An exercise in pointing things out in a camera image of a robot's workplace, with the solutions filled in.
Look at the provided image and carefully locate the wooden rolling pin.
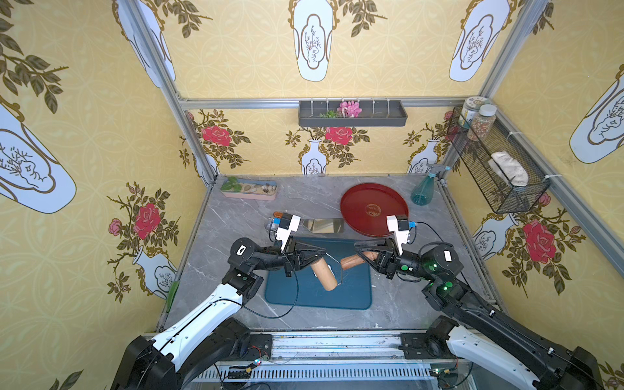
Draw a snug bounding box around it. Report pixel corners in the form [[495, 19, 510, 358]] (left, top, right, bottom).
[[310, 254, 356, 292]]

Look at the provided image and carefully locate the teal plastic tray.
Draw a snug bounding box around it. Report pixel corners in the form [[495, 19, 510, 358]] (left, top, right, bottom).
[[264, 237, 372, 310]]

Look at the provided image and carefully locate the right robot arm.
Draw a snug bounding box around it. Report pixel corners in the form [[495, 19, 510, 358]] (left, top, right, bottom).
[[354, 238, 603, 389]]

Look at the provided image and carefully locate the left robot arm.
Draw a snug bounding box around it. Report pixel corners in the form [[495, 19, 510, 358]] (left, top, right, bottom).
[[111, 237, 326, 389]]

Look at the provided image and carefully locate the small glass cup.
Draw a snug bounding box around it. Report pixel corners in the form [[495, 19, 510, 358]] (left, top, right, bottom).
[[265, 217, 279, 235]]

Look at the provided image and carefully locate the red round tray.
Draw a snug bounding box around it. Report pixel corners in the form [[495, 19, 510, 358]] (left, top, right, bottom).
[[340, 183, 409, 237]]

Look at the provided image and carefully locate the green spray bottle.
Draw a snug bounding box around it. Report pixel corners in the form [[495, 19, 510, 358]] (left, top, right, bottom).
[[410, 164, 451, 206]]

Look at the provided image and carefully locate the pink rectangular planter box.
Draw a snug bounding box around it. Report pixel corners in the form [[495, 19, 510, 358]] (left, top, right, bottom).
[[220, 176, 278, 201]]

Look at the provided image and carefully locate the beige cloth in basket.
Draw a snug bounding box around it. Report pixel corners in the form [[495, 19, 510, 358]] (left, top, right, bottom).
[[488, 151, 529, 187]]

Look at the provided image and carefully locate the pink artificial flower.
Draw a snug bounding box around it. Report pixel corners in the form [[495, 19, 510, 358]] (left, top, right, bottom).
[[338, 101, 362, 118]]

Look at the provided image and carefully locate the spice jar white lid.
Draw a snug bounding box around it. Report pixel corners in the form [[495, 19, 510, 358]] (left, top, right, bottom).
[[467, 104, 497, 141]]

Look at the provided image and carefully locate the jar with patterned lid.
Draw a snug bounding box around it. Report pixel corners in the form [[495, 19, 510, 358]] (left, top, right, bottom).
[[458, 96, 491, 128]]

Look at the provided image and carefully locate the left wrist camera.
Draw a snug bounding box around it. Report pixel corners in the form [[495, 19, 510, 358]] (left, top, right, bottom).
[[273, 212, 301, 251]]

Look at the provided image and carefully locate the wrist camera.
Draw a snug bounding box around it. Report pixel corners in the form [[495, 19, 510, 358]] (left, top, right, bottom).
[[386, 215, 416, 255], [273, 212, 301, 251]]

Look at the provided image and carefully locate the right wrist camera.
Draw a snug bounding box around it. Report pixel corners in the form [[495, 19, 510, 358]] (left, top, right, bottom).
[[386, 215, 416, 255]]

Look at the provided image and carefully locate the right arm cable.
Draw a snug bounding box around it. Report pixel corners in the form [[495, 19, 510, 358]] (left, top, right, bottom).
[[409, 221, 457, 257]]

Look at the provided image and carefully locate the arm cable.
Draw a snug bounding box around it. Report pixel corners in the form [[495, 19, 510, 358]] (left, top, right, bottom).
[[409, 221, 457, 257], [238, 243, 301, 320]]

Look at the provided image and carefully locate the metal dough scraper wooden handle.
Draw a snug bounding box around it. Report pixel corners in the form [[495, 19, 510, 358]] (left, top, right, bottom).
[[300, 218, 345, 234]]

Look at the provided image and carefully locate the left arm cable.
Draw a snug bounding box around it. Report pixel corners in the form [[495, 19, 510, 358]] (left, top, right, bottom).
[[238, 243, 301, 320]]

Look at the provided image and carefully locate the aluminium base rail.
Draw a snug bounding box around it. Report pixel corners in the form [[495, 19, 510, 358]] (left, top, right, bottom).
[[184, 329, 557, 390]]

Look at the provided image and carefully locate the black wire basket shelf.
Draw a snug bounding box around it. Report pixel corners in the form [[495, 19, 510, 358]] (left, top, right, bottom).
[[448, 107, 550, 214]]

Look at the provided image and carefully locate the grey wall shelf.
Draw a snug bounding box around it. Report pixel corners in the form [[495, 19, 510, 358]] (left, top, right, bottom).
[[298, 99, 408, 128]]

